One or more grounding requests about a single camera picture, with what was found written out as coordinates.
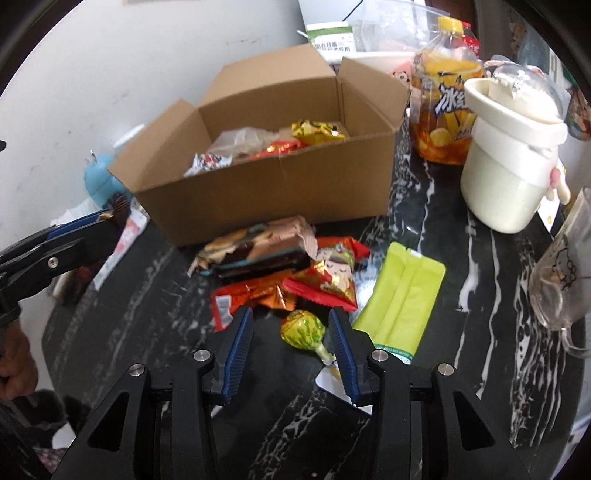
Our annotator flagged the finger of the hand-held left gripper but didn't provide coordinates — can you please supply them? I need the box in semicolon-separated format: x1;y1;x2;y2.
0;222;116;301
0;210;115;268

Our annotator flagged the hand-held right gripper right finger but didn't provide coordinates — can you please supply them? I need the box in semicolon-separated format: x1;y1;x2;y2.
327;307;532;480

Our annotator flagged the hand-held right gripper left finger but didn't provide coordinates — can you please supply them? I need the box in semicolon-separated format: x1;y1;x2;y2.
51;305;254;480

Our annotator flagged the green lollipop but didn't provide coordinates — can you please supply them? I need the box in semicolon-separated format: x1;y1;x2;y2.
281;310;335;365

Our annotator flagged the red gold snack packet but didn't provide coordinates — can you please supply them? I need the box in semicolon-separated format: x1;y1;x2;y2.
211;277;298;333
249;141;305;160

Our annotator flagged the red triangular snack packet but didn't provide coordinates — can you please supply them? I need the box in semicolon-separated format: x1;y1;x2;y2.
281;261;360;311

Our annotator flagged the green stick packet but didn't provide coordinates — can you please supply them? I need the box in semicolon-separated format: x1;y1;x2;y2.
353;242;447;365

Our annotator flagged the small red cartoon snack packet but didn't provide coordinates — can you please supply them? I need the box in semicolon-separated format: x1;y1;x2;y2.
314;236;372;273

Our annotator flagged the brown chocolate bar wrapper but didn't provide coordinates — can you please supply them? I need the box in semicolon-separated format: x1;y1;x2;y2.
189;215;319;280

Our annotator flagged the white red snack packet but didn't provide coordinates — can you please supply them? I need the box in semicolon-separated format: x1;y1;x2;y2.
184;152;234;177

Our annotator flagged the brown cardboard box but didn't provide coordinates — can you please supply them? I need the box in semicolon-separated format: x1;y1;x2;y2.
108;44;411;247

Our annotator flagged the translucent white snack packet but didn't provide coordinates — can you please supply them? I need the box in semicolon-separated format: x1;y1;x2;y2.
203;128;282;160

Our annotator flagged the yellow snack packet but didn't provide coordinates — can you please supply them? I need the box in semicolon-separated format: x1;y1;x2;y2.
291;119;352;147

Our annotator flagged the person's left hand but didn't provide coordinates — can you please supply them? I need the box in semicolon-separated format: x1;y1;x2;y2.
0;320;38;401

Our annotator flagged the pink white sticker packet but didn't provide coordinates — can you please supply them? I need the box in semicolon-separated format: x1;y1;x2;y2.
95;203;148;289

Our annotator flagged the blue egg-shaped gadget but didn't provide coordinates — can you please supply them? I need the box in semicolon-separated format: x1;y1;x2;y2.
83;152;127;208

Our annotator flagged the glass mug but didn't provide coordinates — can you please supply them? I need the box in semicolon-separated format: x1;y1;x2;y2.
529;187;591;358

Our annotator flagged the cream lidded cup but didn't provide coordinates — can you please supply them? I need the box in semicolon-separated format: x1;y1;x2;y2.
460;64;570;234

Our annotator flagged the iced tea bottle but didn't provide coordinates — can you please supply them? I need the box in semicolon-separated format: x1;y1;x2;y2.
410;16;488;166

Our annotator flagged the green white carton box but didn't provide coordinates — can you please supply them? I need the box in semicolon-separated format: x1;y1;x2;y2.
305;21;356;63

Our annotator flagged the clear zip bag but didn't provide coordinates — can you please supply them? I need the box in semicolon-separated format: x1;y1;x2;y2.
351;0;444;54

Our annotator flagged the red cola bottle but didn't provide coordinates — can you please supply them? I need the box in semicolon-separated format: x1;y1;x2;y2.
459;21;483;58

